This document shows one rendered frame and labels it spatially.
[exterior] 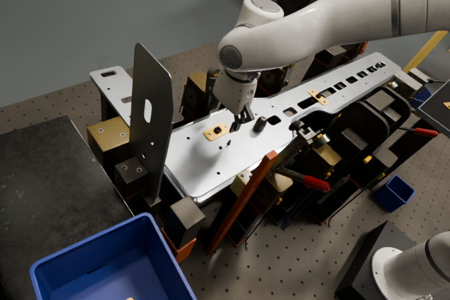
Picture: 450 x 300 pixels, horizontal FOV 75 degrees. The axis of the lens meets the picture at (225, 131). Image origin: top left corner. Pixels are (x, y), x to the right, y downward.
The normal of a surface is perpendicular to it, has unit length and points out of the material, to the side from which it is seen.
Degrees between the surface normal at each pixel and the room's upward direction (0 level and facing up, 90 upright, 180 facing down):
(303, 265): 0
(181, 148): 0
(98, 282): 0
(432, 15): 97
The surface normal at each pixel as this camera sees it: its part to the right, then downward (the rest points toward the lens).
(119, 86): 0.27, -0.65
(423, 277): -0.81, 0.27
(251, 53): -0.40, 0.54
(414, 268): -0.96, -0.04
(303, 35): 0.32, 0.36
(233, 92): -0.67, 0.40
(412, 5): -0.51, 0.32
